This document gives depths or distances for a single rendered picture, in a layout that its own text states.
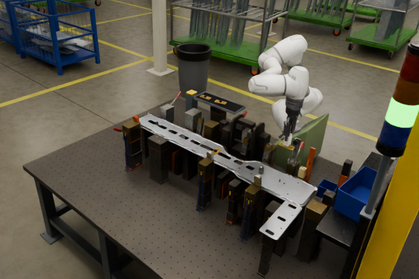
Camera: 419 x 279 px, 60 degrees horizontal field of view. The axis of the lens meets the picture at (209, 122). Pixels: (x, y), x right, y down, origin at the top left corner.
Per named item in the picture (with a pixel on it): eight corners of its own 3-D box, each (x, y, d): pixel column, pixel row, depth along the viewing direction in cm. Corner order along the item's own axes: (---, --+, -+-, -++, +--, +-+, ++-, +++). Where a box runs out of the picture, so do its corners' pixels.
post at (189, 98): (184, 142, 299) (184, 94, 277) (190, 139, 304) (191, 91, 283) (191, 146, 295) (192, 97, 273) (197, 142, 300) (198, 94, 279)
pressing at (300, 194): (127, 123, 265) (127, 121, 264) (149, 113, 281) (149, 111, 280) (302, 210, 193) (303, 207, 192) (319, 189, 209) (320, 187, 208)
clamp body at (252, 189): (235, 239, 212) (240, 192, 195) (246, 227, 220) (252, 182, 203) (245, 245, 208) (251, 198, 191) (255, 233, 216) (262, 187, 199)
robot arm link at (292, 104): (283, 96, 184) (281, 106, 187) (299, 101, 179) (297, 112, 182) (291, 91, 190) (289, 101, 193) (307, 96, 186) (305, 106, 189)
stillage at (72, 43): (20, 58, 649) (8, 3, 602) (60, 48, 705) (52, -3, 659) (59, 75, 587) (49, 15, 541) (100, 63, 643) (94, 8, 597)
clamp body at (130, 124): (121, 169, 265) (117, 126, 247) (136, 160, 274) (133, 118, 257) (129, 174, 260) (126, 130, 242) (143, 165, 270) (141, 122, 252)
